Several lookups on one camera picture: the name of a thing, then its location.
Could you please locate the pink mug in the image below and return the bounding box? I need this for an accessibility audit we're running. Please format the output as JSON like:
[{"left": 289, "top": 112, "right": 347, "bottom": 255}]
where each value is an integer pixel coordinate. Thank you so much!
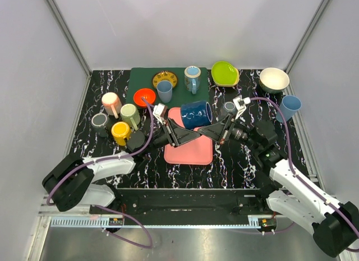
[{"left": 102, "top": 92, "right": 122, "bottom": 119}]

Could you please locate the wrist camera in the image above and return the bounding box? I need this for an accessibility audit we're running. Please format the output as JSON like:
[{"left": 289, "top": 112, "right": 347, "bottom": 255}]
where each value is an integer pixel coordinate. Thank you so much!
[
  {"left": 153, "top": 103, "right": 167, "bottom": 120},
  {"left": 232, "top": 96, "right": 251, "bottom": 112}
]

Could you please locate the dark grey mug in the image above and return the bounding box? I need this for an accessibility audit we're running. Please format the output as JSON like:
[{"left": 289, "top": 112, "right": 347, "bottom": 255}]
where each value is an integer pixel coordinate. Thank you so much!
[{"left": 91, "top": 113, "right": 109, "bottom": 138}]

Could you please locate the dark blue speckled mug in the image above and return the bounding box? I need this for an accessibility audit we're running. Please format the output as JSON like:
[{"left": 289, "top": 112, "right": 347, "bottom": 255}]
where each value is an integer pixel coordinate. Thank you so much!
[{"left": 180, "top": 100, "right": 213, "bottom": 130}]

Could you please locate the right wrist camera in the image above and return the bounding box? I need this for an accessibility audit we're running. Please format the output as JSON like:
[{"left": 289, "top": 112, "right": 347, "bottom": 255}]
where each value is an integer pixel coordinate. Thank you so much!
[{"left": 232, "top": 96, "right": 251, "bottom": 112}]

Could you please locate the orange bowl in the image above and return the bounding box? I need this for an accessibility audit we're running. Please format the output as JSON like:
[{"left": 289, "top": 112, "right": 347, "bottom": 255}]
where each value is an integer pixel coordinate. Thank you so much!
[{"left": 133, "top": 88, "right": 156, "bottom": 108}]

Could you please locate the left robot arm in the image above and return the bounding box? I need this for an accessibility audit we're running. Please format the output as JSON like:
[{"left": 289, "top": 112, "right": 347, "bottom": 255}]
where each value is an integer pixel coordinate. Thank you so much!
[{"left": 42, "top": 118, "right": 201, "bottom": 214}]

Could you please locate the lime green plate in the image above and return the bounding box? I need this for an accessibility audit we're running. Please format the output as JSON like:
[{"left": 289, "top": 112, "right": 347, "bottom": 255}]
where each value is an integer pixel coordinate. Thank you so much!
[{"left": 211, "top": 61, "right": 240, "bottom": 87}]

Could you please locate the light blue plastic cup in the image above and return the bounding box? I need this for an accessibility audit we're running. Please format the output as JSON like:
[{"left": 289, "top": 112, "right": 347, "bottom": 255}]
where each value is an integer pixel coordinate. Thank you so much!
[{"left": 276, "top": 95, "right": 302, "bottom": 123}]

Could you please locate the light blue cup on mat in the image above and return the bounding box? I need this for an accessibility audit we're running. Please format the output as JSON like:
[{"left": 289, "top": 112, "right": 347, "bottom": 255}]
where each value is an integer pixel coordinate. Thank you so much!
[{"left": 157, "top": 80, "right": 173, "bottom": 103}]

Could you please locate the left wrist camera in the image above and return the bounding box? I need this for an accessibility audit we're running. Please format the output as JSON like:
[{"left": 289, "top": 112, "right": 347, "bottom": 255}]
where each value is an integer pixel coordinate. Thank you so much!
[{"left": 153, "top": 103, "right": 167, "bottom": 120}]

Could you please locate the dark green mat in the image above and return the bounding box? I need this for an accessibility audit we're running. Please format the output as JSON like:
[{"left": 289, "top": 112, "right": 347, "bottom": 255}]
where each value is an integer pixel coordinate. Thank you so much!
[{"left": 126, "top": 67, "right": 210, "bottom": 109}]

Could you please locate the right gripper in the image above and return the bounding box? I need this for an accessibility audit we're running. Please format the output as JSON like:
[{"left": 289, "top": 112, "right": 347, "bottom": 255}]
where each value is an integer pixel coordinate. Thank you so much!
[{"left": 198, "top": 112, "right": 261, "bottom": 151}]

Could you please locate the grey mug white inside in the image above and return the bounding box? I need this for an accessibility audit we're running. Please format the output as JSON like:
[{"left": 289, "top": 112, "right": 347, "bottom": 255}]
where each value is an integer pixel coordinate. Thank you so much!
[{"left": 219, "top": 102, "right": 237, "bottom": 119}]

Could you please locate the yellow patterned saucer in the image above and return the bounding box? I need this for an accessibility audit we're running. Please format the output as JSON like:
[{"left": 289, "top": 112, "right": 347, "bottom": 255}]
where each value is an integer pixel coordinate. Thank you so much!
[{"left": 152, "top": 71, "right": 178, "bottom": 88}]

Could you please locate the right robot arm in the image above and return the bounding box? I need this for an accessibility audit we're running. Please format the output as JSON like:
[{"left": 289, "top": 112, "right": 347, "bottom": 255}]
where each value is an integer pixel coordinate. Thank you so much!
[{"left": 198, "top": 115, "right": 358, "bottom": 258}]

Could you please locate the white and olive bowl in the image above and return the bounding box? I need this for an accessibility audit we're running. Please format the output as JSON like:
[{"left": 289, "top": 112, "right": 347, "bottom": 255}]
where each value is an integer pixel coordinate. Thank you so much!
[{"left": 259, "top": 67, "right": 290, "bottom": 94}]

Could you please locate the yellow mug black handle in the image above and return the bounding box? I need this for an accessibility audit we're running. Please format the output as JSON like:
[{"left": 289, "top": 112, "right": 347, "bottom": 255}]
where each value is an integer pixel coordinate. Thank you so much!
[{"left": 111, "top": 121, "right": 131, "bottom": 146}]

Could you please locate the yellow plate under green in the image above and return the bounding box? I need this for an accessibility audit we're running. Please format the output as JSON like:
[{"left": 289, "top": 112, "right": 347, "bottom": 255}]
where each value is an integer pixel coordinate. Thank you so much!
[{"left": 214, "top": 68, "right": 240, "bottom": 87}]

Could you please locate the light blue patterned mug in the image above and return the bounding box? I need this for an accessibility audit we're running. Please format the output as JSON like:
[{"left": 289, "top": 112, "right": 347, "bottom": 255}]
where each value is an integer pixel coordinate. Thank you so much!
[{"left": 184, "top": 66, "right": 201, "bottom": 94}]

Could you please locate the pale green mug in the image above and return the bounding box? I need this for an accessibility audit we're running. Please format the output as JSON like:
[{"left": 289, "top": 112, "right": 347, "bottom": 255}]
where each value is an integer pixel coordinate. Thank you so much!
[{"left": 120, "top": 104, "right": 141, "bottom": 131}]

